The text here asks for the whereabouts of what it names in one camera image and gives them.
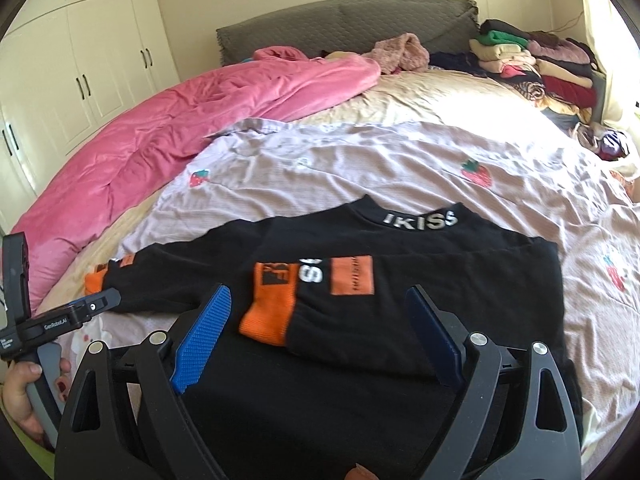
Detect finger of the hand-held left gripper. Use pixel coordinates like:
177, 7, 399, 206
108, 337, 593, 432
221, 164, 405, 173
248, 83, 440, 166
22, 288, 122, 342

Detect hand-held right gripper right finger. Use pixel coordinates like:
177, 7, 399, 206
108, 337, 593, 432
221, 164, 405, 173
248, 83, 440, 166
405, 285, 583, 480

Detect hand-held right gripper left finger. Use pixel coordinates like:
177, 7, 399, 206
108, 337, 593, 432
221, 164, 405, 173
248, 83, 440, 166
54, 282, 233, 480

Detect black sweater with orange patches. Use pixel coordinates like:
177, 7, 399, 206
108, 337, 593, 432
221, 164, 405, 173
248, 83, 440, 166
84, 195, 583, 480

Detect small heap of mixed clothes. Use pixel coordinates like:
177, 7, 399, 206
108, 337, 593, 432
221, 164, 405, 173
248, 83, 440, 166
572, 120, 638, 163

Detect pile of folded clothes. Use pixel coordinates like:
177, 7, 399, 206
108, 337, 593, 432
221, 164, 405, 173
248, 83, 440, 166
469, 19, 608, 121

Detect person's left hand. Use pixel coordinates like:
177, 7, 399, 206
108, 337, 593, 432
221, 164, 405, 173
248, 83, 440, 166
2, 357, 73, 446

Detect lavender strawberry print sheet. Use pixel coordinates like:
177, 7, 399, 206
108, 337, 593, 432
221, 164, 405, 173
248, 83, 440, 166
120, 119, 640, 451

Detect pink quilt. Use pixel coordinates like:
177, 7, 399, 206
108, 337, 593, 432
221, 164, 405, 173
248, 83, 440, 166
12, 46, 383, 311

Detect bed with beige sheet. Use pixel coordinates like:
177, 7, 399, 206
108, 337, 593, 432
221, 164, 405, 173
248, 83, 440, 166
35, 67, 601, 311

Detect white wardrobe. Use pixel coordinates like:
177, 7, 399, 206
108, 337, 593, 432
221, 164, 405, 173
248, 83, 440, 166
0, 0, 173, 233

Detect dark patterned garment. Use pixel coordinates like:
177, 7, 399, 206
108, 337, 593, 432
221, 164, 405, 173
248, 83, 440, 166
429, 50, 488, 78

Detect pink knitted garment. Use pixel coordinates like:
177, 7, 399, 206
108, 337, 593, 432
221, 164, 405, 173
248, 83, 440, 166
369, 32, 431, 75

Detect grey quilted headboard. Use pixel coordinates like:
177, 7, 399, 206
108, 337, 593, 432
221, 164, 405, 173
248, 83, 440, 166
216, 0, 480, 67

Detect cream curtain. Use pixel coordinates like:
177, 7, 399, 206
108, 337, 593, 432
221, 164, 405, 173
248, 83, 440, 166
572, 0, 640, 131

